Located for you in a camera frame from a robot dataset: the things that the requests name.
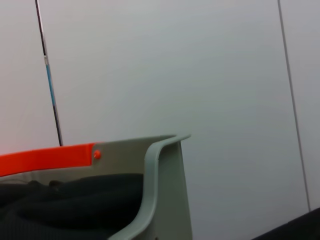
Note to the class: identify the grey perforated storage box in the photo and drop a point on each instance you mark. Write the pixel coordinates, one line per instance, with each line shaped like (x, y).
(170, 187)

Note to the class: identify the black towel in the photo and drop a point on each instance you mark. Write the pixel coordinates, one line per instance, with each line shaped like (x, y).
(75, 205)

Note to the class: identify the black tablecloth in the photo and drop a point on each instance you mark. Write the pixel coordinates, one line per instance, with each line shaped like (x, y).
(295, 227)

